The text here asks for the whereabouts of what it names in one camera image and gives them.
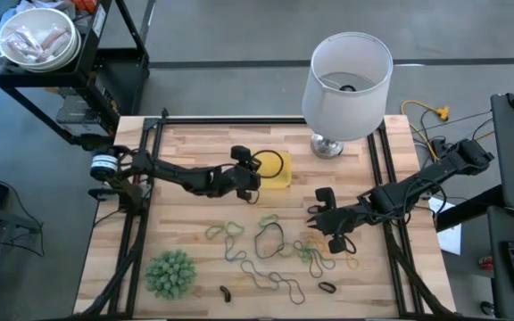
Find plastic wrapped sausage pack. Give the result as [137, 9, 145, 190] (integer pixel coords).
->
[37, 24, 70, 51]
[4, 25, 44, 59]

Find white ceramic bowl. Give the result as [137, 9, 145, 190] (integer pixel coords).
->
[0, 7, 82, 73]

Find grey flat box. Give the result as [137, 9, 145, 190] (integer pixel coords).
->
[55, 94, 102, 126]

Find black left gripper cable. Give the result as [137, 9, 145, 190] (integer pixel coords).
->
[247, 149, 285, 205]

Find blue rubber band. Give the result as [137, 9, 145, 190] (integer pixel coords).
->
[223, 235, 248, 263]

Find green rubber bands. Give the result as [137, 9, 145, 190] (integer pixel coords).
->
[253, 221, 286, 260]

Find green artificial potted plant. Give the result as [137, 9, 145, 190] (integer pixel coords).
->
[144, 249, 198, 300]

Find white shade silver lamp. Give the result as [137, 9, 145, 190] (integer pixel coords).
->
[301, 31, 394, 161]

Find pale yellow thin rubber band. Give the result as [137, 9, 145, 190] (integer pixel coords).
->
[228, 274, 272, 289]

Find orange package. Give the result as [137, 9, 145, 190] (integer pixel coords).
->
[70, 0, 100, 13]

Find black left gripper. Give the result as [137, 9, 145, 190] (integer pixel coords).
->
[211, 144, 262, 202]

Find white paper sheet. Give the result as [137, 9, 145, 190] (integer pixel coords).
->
[427, 195, 463, 256]

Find teal rubber band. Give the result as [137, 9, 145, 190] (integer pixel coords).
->
[319, 253, 337, 272]

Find yellow extension cord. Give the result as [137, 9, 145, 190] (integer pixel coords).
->
[400, 100, 451, 164]

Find black aluminium table frame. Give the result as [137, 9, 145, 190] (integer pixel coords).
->
[72, 108, 459, 321]

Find white cart label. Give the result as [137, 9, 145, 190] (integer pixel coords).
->
[90, 3, 108, 37]

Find yellow plastic bin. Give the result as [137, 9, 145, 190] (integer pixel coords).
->
[253, 150, 293, 190]

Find dark thin rubber band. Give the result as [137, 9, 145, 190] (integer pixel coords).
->
[269, 271, 306, 306]
[293, 239, 325, 279]

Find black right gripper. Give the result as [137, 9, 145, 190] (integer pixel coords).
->
[306, 186, 369, 255]

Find black utility cart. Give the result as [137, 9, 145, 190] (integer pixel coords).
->
[0, 0, 151, 151]

